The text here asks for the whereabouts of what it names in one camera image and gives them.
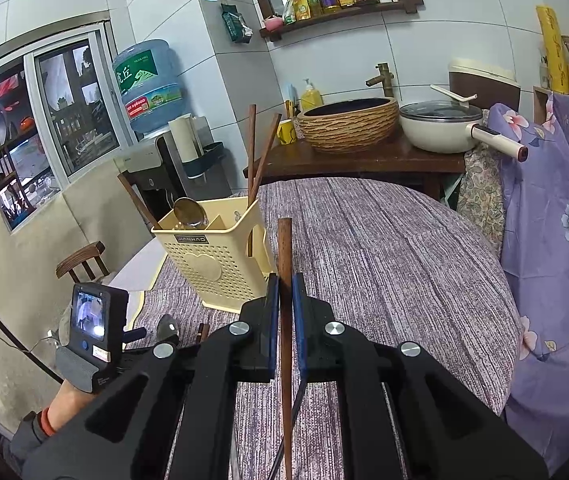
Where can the sliding window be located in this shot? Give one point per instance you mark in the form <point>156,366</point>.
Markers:
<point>64,120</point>

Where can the water dispenser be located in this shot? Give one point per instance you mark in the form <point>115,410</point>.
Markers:
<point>149,170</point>

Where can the wooden framed mirror shelf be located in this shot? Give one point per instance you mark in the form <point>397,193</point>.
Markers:
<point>334,12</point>

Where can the beige paisley cloth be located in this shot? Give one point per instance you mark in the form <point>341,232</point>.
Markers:
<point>482,195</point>

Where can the orange teapot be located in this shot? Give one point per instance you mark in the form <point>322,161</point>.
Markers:
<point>27,122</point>

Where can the brass faucet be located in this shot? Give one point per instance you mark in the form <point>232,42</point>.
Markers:
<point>383,80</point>

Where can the yellow green seasoning bag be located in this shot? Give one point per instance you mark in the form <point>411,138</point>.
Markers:
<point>295,9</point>

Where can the wooden counter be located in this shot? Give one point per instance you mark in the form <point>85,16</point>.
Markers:
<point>364,165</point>

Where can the wicker pattern basin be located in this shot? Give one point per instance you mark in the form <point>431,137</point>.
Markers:
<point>349,127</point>

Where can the yellow roll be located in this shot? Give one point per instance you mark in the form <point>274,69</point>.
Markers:
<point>553,50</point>

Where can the cream perforated utensil holder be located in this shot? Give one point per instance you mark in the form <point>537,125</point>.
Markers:
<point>204,270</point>

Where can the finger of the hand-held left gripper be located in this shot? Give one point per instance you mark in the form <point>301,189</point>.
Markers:
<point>134,334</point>

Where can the wooden chair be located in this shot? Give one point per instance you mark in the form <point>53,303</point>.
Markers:
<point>82,255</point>

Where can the yellow mug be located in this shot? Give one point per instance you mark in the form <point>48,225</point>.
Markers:
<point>287,132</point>

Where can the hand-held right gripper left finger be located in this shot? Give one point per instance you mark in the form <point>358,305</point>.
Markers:
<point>274,320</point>

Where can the white tablecloth yellow trim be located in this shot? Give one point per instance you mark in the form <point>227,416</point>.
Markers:
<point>132,270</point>

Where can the purple striped tablecloth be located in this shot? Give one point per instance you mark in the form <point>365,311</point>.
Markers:
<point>389,270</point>

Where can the cream pan with lid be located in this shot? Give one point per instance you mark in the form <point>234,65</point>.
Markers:
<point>437,132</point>

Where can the purple floral cloth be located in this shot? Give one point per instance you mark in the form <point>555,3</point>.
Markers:
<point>554,260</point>

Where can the white wall socket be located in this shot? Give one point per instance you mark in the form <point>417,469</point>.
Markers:
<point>53,337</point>

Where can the large metal spoon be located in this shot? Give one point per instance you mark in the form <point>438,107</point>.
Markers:
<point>189,212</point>

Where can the green packet on wall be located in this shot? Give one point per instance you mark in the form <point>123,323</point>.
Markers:
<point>234,25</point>

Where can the blue water jug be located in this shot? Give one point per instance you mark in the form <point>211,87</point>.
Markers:
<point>149,90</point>

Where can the yellow soap bottle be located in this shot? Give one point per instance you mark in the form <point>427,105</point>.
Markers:
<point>312,97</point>

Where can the pink bowl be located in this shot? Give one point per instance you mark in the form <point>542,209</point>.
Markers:
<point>273,24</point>

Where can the white cup dispenser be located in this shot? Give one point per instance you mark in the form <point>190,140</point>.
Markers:
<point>187,137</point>

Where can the white ladle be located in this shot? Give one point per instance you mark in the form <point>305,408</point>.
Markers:
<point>454,94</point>

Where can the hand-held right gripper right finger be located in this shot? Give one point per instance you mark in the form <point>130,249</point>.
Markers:
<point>298,320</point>

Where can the brown and cream rice cooker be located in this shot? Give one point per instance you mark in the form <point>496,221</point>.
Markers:
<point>484,85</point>

